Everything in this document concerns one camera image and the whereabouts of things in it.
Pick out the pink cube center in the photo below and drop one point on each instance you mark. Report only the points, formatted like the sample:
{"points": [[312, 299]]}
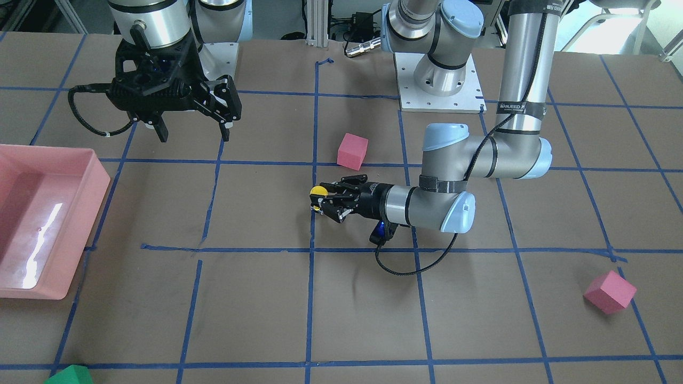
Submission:
{"points": [[352, 151]]}

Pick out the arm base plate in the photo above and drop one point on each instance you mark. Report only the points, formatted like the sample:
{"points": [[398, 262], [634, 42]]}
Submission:
{"points": [[425, 87], [219, 59]]}

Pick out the pink cube far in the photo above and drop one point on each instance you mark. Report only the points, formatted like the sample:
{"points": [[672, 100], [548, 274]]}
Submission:
{"points": [[610, 292]]}

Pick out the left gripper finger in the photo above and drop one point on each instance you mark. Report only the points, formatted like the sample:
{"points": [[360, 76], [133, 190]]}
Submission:
{"points": [[352, 185], [337, 208]]}

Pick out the pink plastic bin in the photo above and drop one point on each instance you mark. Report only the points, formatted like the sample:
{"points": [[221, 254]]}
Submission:
{"points": [[50, 197]]}

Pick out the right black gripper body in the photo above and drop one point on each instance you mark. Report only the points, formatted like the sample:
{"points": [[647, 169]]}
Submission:
{"points": [[190, 71]]}

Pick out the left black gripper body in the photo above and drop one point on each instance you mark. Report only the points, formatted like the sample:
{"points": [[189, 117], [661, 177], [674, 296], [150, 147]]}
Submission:
{"points": [[371, 199]]}

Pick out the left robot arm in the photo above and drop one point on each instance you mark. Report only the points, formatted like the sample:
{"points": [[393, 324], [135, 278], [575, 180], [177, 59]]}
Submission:
{"points": [[431, 43]]}

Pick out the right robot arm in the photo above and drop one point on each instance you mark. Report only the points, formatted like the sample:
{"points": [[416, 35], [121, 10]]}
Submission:
{"points": [[156, 24]]}

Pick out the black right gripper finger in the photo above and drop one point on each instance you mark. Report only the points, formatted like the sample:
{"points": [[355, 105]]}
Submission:
{"points": [[219, 100], [161, 130]]}

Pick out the pink cube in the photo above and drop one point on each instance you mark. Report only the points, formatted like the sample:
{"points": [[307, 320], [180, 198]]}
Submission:
{"points": [[610, 292], [352, 151]]}

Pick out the green cube near bin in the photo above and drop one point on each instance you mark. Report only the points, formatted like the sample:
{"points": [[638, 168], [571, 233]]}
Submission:
{"points": [[73, 374]]}

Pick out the yellow push button switch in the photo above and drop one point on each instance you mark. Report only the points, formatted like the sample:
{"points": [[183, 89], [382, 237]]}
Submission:
{"points": [[317, 193]]}

